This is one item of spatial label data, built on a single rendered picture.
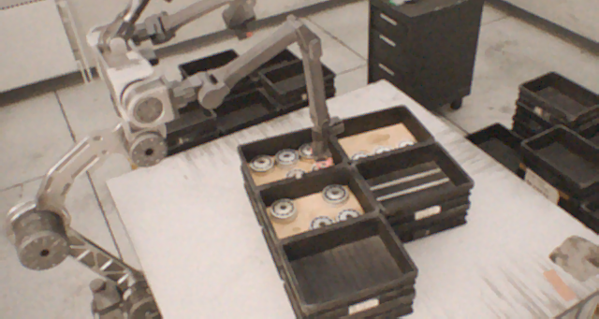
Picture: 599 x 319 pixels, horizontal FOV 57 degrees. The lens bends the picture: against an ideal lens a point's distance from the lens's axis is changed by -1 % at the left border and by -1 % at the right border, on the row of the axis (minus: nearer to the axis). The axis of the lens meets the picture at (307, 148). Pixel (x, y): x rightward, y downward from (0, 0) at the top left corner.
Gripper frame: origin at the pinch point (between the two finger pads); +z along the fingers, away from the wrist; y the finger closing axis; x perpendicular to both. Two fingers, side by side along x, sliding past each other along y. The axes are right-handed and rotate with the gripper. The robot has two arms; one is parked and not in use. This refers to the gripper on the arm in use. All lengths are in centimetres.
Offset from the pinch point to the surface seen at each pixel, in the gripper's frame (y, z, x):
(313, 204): -14.8, 6.1, 7.6
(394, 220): -34.5, 4.7, -18.9
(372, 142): 15.8, 4.2, -27.9
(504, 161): 46, 58, -121
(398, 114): 25, -2, -44
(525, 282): -64, 21, -59
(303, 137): 20.9, -2.1, 2.1
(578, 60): 172, 77, -265
